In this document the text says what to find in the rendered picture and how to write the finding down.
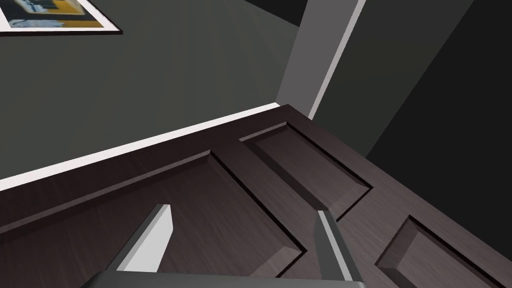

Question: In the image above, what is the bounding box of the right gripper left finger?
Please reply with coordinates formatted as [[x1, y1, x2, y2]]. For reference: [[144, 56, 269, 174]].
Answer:
[[105, 203, 174, 274]]

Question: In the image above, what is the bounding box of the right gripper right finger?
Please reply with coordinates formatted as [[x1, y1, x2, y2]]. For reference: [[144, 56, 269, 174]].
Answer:
[[313, 209, 363, 282]]

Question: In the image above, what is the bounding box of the dark brown panelled door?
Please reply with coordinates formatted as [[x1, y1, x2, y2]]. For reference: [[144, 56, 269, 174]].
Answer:
[[0, 103, 512, 288]]

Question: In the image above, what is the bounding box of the white framed wall picture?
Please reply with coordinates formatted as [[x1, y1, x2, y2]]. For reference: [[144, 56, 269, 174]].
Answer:
[[0, 0, 124, 38]]

